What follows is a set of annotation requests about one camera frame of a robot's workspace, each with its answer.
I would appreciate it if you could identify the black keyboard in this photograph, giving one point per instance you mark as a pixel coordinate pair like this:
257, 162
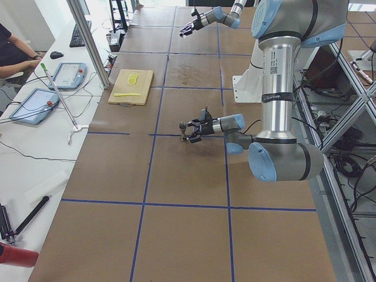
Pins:
76, 38

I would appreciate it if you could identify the metal reacher grabber stick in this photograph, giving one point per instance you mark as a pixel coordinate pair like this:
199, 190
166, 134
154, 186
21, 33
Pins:
76, 127

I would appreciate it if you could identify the bamboo cutting board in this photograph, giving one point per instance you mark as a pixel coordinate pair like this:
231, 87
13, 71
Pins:
142, 86

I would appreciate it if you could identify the person in black shirt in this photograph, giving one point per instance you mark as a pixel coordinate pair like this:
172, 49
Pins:
16, 55

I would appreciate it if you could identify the yellow plastic knife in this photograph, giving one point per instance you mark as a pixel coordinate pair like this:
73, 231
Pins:
126, 94

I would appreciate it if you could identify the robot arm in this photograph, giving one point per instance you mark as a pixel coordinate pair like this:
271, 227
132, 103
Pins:
216, 14
280, 28

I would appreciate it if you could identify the teach pendant near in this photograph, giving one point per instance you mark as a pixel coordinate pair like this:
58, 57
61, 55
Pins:
36, 106

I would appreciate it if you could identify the teach pendant far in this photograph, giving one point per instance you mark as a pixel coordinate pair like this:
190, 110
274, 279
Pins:
69, 75

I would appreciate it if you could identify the aluminium frame post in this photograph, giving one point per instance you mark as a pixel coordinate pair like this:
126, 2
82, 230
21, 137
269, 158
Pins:
79, 17

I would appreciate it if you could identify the black computer mouse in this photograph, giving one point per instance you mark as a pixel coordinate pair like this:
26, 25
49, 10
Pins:
56, 55

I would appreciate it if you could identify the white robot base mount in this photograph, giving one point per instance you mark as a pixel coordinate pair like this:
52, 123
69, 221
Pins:
248, 87

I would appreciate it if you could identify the red cylinder bottle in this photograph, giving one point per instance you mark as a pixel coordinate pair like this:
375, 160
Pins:
15, 256

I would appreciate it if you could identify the steel double jigger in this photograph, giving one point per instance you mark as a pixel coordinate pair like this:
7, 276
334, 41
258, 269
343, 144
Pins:
183, 127

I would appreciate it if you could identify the black rod tool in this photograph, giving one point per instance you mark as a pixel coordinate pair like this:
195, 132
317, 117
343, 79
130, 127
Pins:
31, 215

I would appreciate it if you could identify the teach pendant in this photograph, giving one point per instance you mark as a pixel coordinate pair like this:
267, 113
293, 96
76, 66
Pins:
36, 106
69, 75

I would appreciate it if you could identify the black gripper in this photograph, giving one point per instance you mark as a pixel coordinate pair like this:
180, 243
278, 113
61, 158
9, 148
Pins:
199, 22
206, 128

